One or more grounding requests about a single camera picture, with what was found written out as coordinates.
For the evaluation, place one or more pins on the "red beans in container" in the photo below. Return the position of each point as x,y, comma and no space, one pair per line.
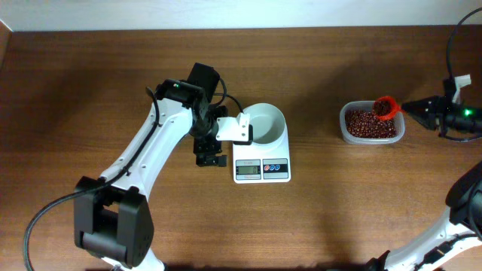
364,124

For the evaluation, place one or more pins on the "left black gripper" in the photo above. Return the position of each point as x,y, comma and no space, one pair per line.
210,160

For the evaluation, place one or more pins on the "white bowl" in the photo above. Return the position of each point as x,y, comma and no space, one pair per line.
268,123

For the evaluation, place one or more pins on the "clear plastic container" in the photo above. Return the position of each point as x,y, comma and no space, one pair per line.
367,106

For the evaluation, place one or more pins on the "orange measuring scoop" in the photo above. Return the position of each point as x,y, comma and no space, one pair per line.
386,108

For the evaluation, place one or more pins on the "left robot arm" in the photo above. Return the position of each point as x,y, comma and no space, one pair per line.
112,217

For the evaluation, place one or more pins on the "white digital kitchen scale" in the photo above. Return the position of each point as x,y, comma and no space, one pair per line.
258,164

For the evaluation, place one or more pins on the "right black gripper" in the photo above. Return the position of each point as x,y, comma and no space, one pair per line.
440,116

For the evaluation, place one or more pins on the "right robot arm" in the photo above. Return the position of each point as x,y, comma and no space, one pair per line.
459,227

